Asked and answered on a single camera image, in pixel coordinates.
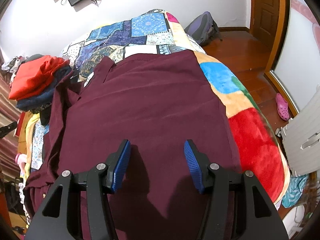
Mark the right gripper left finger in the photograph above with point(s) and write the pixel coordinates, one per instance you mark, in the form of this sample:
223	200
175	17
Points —
104	179

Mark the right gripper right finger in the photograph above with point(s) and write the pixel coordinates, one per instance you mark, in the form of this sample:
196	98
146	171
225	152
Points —
210	179

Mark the maroon button shirt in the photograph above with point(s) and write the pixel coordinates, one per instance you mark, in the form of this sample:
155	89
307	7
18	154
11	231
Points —
157	102

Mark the striped pink curtain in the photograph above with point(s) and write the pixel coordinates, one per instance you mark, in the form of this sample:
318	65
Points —
9	119

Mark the yellow garment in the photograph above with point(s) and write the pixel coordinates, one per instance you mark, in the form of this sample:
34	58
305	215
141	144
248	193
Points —
25	140

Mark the black folded garment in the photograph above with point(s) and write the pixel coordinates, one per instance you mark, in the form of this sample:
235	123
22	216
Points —
44	111

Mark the navy folded sweater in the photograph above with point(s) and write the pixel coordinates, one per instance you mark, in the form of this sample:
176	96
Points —
46	96

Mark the colourful fleece blanket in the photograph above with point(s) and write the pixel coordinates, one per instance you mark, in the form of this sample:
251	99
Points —
234	69

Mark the red folded sweater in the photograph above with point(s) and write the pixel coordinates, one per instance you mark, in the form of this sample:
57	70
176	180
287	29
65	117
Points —
34	76

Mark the teal patterned cloth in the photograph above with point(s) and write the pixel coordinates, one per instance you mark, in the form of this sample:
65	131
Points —
294	191

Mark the pink croc shoe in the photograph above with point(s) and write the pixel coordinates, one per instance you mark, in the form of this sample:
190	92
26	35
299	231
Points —
282	107

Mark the white ribbed suitcase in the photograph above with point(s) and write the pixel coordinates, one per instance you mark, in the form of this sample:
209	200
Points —
300	138

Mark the grey purple backpack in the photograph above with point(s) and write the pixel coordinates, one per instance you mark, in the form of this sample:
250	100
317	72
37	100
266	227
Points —
203	29

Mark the blue patchwork quilt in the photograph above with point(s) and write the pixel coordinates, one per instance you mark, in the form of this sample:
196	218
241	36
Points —
154	32

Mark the wooden door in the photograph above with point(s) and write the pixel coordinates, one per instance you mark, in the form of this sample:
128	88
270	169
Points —
264	20

